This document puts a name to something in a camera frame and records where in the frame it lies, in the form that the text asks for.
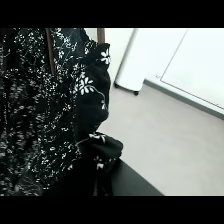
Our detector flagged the dark green floral shirt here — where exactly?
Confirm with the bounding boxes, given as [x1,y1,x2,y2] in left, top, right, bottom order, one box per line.
[0,27,124,197]

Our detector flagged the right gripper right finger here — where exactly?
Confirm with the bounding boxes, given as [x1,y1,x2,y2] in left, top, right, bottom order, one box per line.
[109,159,164,197]

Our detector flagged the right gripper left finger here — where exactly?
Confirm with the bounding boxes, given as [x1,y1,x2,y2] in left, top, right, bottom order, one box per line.
[46,163,98,197]

